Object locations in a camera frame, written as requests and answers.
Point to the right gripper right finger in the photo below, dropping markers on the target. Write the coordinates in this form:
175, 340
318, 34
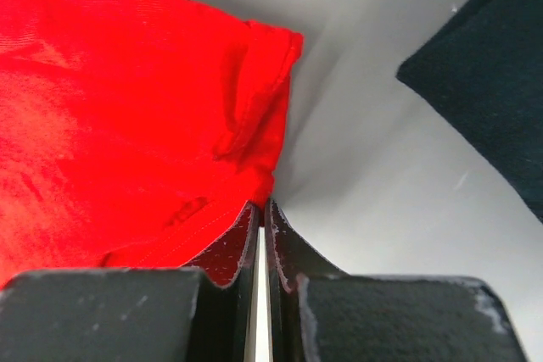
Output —
290, 259

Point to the red t shirt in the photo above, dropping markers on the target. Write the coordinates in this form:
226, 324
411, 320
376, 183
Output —
133, 132

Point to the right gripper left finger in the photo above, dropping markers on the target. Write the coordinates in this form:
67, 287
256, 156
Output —
219, 328

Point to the folded black t shirt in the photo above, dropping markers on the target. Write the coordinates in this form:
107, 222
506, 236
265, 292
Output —
482, 72

